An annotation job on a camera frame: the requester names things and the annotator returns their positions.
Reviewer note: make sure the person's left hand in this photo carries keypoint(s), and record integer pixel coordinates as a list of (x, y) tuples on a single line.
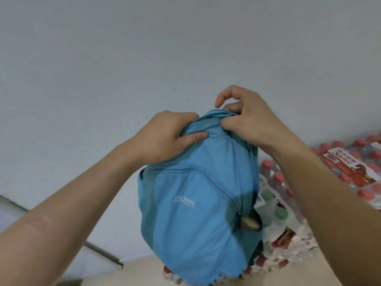
[(163, 139)]

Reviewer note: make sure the person's right hand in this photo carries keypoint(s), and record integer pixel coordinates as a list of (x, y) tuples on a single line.
[(256, 125)]

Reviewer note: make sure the light blue backpack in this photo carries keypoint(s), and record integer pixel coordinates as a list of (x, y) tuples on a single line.
[(193, 205)]

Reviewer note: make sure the person's left forearm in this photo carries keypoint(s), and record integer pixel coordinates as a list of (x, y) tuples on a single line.
[(68, 211)]

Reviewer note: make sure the person's right forearm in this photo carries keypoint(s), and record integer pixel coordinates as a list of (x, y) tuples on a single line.
[(336, 211)]

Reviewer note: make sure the stack of water bottle packs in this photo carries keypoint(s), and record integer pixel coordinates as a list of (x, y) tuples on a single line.
[(297, 211)]

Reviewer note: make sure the white panel leaning on wall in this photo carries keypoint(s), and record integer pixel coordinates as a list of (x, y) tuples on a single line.
[(59, 250)]

